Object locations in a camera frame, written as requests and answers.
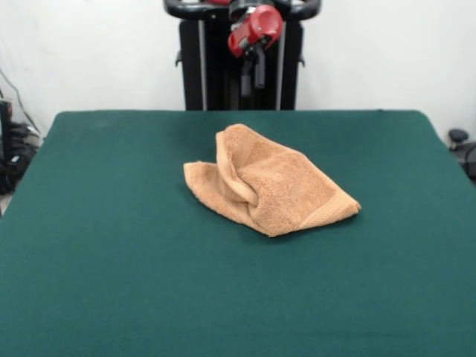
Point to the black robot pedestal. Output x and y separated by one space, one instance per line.
208 74

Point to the dark green table cloth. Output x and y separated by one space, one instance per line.
111 260

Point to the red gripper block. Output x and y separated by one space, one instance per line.
260 26

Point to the black office chair base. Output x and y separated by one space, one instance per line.
461 145

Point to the tan terry towel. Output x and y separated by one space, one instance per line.
282 186

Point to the black equipment stack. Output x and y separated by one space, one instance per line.
7 148

